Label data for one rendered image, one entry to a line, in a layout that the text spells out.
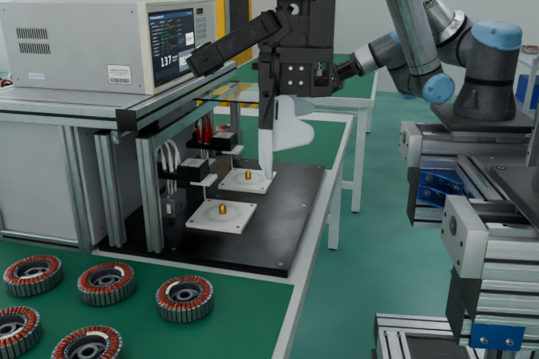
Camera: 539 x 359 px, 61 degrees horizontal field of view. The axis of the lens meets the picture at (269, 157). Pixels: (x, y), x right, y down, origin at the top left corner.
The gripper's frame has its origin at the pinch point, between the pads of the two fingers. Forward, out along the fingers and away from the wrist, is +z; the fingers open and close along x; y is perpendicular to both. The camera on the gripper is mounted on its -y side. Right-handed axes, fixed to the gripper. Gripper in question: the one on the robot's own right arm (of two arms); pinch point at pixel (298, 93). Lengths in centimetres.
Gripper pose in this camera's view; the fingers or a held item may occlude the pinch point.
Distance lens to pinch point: 137.9
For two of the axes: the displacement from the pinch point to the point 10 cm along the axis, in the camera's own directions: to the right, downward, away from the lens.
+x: 4.8, 8.5, 1.9
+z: -8.4, 3.9, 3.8
